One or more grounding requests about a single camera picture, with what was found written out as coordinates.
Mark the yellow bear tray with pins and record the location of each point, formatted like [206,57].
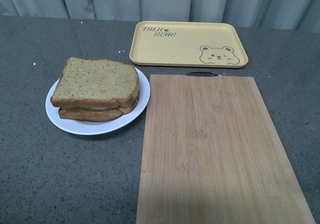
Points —
[187,44]

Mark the white round plate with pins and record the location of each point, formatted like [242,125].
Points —
[96,128]

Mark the wooden cutting board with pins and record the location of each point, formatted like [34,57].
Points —
[211,155]

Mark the grey curtain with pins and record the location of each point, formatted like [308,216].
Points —
[275,14]

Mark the bread slice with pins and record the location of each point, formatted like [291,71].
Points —
[96,83]
[96,115]

